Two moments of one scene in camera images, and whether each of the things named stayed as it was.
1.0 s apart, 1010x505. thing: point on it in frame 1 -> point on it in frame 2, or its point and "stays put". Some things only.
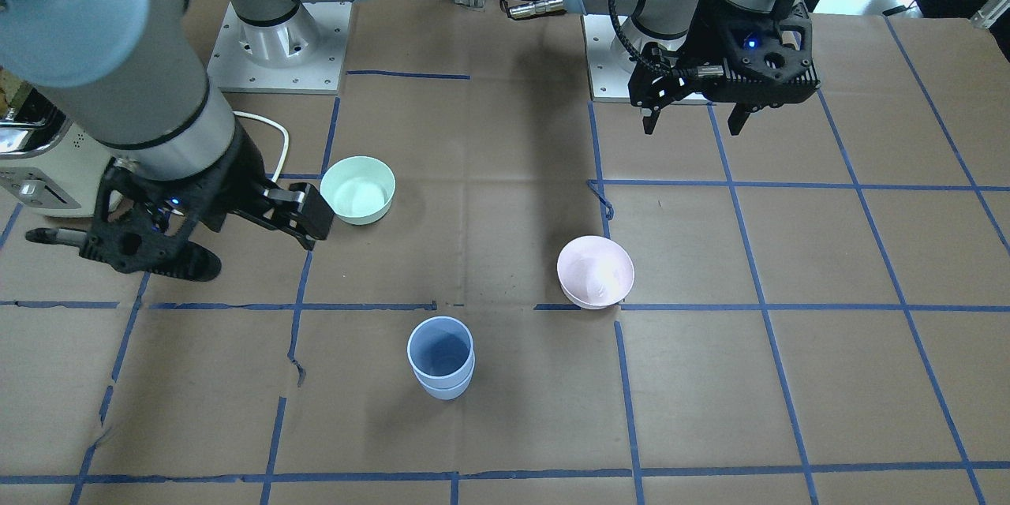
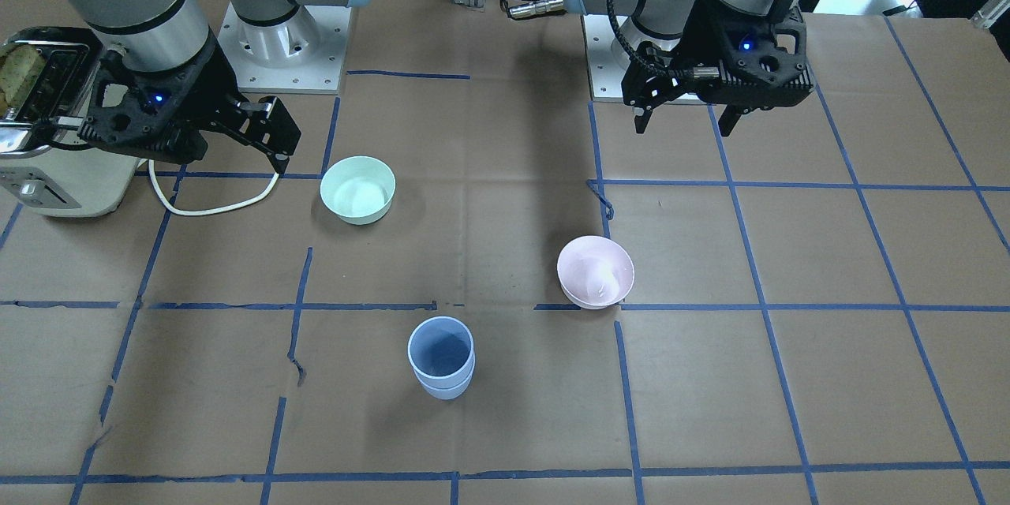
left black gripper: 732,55 stays put
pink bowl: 595,272 stays put
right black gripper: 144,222 -> 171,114
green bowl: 359,189 stays put
